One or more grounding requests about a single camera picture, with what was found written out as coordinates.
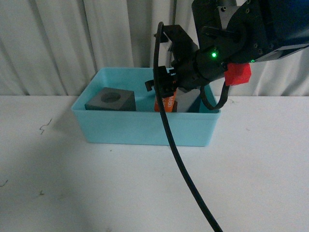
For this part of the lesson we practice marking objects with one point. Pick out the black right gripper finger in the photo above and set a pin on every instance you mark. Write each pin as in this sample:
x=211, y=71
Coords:
x=167, y=81
x=152, y=86

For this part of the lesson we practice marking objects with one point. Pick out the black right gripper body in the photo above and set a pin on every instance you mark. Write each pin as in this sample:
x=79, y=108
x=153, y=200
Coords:
x=200, y=69

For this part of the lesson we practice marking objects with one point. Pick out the orange cylinder part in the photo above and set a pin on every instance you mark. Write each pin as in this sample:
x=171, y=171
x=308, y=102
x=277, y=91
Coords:
x=169, y=103

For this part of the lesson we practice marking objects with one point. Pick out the gray block with square hole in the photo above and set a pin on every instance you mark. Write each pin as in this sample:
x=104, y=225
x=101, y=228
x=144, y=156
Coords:
x=187, y=102

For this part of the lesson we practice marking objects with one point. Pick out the gray block with round hole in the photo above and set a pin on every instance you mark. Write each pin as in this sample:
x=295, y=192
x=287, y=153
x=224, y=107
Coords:
x=112, y=99

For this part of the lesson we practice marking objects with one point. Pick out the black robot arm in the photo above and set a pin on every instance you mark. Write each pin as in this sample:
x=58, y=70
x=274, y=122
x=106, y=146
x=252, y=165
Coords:
x=229, y=39

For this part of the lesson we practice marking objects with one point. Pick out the light blue plastic box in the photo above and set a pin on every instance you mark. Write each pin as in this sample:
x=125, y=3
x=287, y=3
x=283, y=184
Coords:
x=144, y=126

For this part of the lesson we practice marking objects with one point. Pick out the red plastic clip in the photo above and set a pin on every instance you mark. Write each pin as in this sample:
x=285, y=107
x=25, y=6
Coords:
x=237, y=74

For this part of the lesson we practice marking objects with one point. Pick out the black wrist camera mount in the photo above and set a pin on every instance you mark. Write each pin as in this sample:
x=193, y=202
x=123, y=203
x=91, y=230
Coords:
x=182, y=46

